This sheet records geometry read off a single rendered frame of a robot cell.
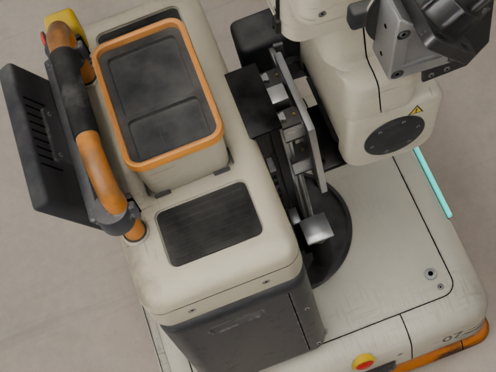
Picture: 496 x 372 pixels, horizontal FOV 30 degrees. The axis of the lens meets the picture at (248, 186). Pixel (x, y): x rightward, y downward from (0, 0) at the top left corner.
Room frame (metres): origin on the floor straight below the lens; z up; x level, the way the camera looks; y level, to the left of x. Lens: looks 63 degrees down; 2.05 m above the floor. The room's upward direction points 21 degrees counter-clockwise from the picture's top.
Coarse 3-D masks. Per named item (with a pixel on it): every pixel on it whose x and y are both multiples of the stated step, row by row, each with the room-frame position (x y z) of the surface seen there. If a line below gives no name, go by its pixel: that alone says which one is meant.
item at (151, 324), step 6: (144, 312) 0.73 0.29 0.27; (150, 318) 0.72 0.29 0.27; (150, 324) 0.70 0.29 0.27; (150, 330) 0.69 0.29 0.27; (156, 330) 0.69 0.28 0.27; (150, 336) 0.68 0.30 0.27; (156, 336) 0.68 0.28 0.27; (156, 342) 0.66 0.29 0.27; (156, 348) 0.65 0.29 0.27; (162, 348) 0.65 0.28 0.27; (156, 354) 0.64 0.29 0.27; (162, 354) 0.63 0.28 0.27; (162, 360) 0.62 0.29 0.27; (162, 366) 0.61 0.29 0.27; (168, 366) 0.61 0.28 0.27
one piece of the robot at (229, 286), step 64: (192, 0) 1.01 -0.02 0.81; (64, 64) 0.83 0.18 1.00; (256, 128) 0.73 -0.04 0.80; (128, 192) 0.70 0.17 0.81; (192, 192) 0.66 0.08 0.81; (256, 192) 0.63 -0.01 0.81; (128, 256) 0.61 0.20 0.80; (192, 256) 0.57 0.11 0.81; (256, 256) 0.53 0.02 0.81; (320, 256) 0.65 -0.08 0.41; (192, 320) 0.52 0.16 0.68; (256, 320) 0.52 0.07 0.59; (320, 320) 0.53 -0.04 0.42
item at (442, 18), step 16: (416, 0) 0.57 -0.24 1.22; (432, 0) 0.56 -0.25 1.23; (448, 0) 0.55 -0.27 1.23; (464, 0) 0.54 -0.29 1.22; (480, 0) 0.54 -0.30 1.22; (416, 16) 0.55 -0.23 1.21; (432, 16) 0.55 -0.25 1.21; (448, 16) 0.54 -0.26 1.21; (464, 16) 0.53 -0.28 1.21; (480, 16) 0.54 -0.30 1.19; (432, 32) 0.52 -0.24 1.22; (448, 32) 0.53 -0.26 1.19; (464, 32) 0.53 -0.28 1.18; (432, 48) 0.51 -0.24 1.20; (448, 48) 0.51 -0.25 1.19; (464, 48) 0.53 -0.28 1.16
